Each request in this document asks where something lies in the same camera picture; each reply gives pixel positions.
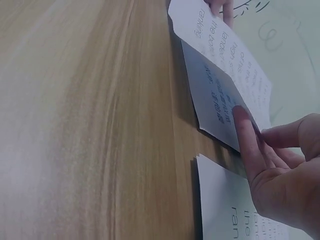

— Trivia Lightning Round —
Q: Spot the person's left hand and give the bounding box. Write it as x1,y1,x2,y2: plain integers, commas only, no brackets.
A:
203,0,235,29

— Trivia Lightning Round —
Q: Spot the printed paper sheet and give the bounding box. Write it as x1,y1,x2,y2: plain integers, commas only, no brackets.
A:
167,0,273,154

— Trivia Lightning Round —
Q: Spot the stack of printed paper sheets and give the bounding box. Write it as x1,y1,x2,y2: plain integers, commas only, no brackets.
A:
190,153,292,240

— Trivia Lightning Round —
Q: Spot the person's right hand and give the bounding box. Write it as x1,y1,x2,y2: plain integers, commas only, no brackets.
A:
231,104,320,240

